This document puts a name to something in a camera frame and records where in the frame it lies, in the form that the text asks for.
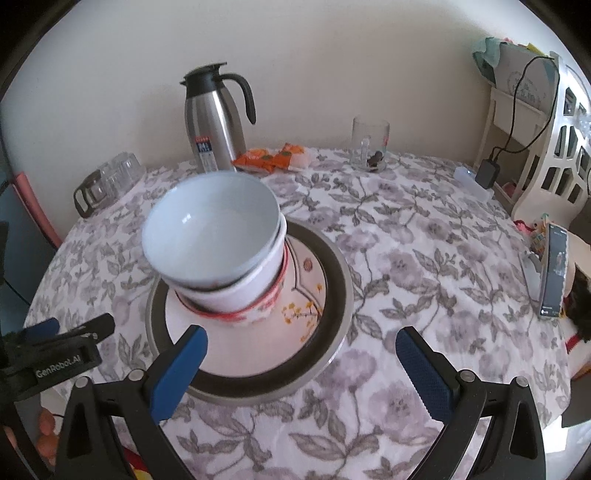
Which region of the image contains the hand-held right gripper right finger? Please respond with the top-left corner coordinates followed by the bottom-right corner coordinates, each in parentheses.
top-left (394, 327), bottom-right (546, 480)

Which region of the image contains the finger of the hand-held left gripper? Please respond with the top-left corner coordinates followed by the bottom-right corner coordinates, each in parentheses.
top-left (55, 313), bottom-right (116, 354)
top-left (21, 318), bottom-right (62, 343)

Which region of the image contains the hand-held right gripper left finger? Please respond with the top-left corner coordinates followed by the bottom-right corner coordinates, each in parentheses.
top-left (54, 324), bottom-right (209, 480)

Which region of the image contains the white black-rimmed plate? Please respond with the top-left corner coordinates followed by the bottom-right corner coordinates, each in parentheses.
top-left (164, 240), bottom-right (329, 376)

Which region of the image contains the strawberry print bowl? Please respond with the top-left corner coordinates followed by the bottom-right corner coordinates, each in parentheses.
top-left (178, 244), bottom-right (291, 326)

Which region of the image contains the plain white bowl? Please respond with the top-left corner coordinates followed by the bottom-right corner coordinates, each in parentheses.
top-left (164, 215), bottom-right (288, 312)

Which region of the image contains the stainless steel plate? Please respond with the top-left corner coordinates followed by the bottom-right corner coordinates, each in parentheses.
top-left (144, 219), bottom-right (355, 407)

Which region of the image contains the pale blue flowered bowl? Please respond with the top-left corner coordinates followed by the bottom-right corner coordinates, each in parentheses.
top-left (141, 172), bottom-right (281, 288)

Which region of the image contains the person's left hand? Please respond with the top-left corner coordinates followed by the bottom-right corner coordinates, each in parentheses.
top-left (2, 408), bottom-right (63, 464)

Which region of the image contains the pink curved bar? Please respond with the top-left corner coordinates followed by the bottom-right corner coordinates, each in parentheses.
top-left (11, 172), bottom-right (63, 250)

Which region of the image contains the pale phone stand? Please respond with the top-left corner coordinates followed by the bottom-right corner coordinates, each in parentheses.
top-left (519, 251), bottom-right (546, 301)

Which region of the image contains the smartphone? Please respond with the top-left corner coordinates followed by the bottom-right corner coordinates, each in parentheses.
top-left (538, 224), bottom-right (571, 320)

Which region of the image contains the black cloth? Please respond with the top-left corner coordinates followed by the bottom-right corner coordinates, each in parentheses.
top-left (561, 272), bottom-right (591, 344)

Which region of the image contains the pink knitted item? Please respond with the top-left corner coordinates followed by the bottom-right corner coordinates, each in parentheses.
top-left (513, 217), bottom-right (550, 250)

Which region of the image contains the white power strip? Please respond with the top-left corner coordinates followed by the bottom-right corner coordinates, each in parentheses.
top-left (454, 166), bottom-right (492, 201)

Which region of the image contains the black charger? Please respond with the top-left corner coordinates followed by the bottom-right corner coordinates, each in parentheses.
top-left (475, 159), bottom-right (501, 190)

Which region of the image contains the white cutout shelf rack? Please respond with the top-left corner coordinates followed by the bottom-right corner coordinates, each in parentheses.
top-left (473, 51), bottom-right (591, 227)

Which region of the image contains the stainless steel thermos jug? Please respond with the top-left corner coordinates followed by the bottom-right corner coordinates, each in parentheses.
top-left (180, 61), bottom-right (257, 174)

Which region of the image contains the clear glass mug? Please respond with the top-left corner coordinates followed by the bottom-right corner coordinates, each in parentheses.
top-left (349, 117), bottom-right (391, 172)

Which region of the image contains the white printed box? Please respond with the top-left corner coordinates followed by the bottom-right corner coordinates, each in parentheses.
top-left (496, 46), bottom-right (557, 112)

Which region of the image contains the teal cloth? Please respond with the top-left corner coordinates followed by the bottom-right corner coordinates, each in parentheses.
top-left (471, 36), bottom-right (550, 86)

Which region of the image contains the glass pitcher with black handle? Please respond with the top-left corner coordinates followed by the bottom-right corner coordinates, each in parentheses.
top-left (74, 152), bottom-right (146, 219)

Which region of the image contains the black cable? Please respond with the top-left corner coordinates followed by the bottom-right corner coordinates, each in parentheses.
top-left (489, 54), bottom-right (559, 162)

